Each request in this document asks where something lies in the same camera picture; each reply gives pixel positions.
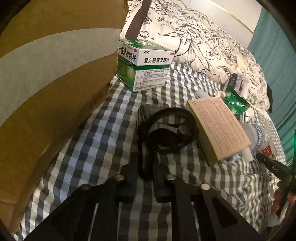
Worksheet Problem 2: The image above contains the white dark-label sachet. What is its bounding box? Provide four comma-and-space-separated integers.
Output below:
259, 138, 278, 160

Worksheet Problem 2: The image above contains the clear blue-label floss jar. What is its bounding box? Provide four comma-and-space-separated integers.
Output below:
227, 122, 265, 163

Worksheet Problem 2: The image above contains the tan paper box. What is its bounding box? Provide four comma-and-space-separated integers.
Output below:
186, 97, 251, 166

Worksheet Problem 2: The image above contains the black strap band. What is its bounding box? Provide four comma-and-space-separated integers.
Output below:
137, 104, 199, 181

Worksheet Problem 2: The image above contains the white plastic bottle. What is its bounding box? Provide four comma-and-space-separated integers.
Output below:
194, 89, 226, 100

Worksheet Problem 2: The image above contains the green checked cloth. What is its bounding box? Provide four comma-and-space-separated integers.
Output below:
14, 61, 287, 241

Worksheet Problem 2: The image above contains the black garment behind duvet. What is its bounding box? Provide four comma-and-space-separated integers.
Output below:
267, 84, 273, 113

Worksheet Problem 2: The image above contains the teal curtain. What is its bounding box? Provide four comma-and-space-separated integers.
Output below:
248, 8, 295, 164

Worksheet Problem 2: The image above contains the floral folded duvet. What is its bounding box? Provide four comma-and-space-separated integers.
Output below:
120, 0, 271, 110

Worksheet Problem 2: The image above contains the green white medicine box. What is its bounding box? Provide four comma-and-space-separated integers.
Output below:
116, 39, 174, 92

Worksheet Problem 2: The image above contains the brown cardboard box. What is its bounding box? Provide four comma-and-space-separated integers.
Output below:
1, 1, 128, 234

